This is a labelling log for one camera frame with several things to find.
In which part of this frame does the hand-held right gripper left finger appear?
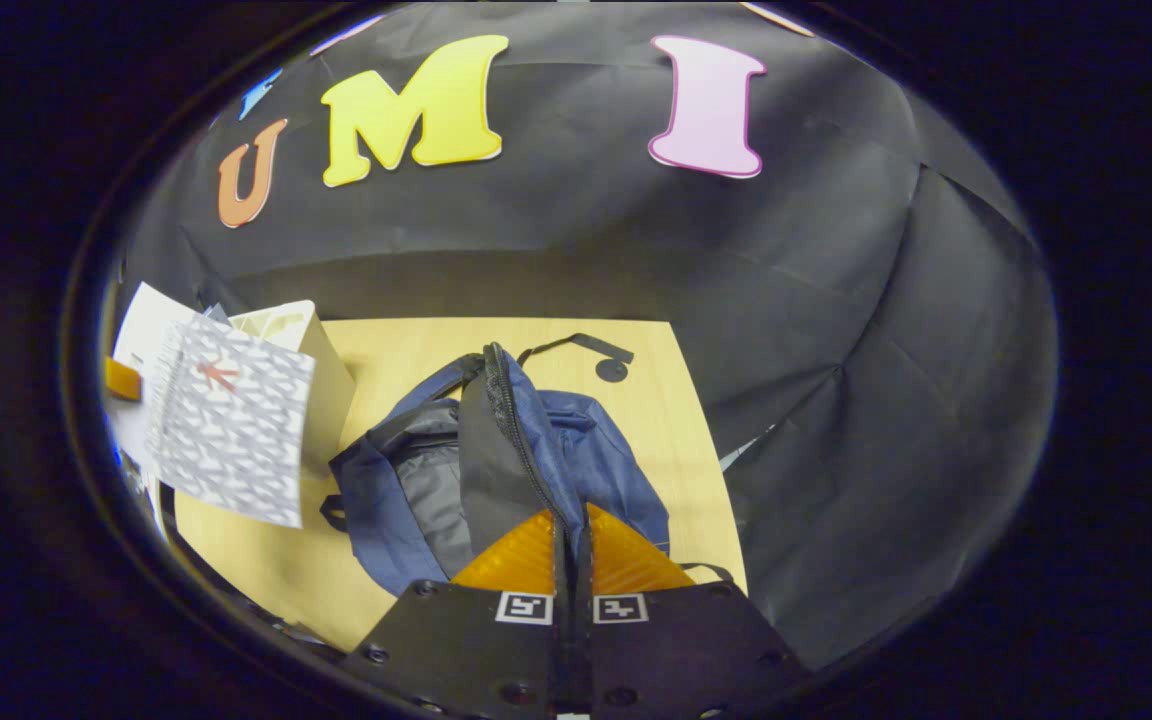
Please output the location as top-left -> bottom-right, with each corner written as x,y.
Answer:
341,508 -> 574,720

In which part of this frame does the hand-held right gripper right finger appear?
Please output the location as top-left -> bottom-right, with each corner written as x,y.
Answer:
576,503 -> 809,720

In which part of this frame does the grey patterned cover book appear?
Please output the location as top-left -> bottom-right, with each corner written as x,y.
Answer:
114,283 -> 318,531

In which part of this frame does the white plastic bookshelf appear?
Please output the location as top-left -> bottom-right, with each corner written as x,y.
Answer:
226,300 -> 358,479

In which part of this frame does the blue schoolbag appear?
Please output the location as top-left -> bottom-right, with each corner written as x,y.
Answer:
319,333 -> 737,598

